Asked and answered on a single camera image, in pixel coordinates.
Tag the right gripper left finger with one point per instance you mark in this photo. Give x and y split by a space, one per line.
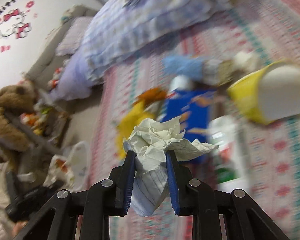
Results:
123 178

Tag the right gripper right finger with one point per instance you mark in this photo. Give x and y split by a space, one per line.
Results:
178 181

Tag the white paper ball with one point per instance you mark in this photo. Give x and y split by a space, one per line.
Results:
150 140

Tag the dark blue cardboard box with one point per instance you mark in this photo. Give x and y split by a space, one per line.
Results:
196 109

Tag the light blue milk carton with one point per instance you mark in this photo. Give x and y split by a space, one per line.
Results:
213 72

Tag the yellow paper cup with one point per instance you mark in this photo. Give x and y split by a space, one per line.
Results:
269 94

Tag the white green package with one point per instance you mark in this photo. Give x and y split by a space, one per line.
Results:
229 170

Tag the yellow snack wrapper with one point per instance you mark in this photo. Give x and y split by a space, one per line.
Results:
125 127

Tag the brown teddy bear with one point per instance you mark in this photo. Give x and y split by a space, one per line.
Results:
16 99

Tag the orange peel piece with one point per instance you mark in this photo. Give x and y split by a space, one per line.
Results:
150 96

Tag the lavender bed sheet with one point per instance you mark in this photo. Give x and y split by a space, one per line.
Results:
75 82

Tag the grey bed headboard cushion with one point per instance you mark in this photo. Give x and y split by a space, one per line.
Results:
54 38

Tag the plaid purple fleece blanket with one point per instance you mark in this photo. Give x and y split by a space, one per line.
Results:
120 29

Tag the plaid pillow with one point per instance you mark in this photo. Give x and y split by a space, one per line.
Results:
74 36

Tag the patterned pink bed sheet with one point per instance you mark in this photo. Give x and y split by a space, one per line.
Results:
271 29

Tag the hello kitty wall sticker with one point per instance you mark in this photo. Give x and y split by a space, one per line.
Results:
16 17

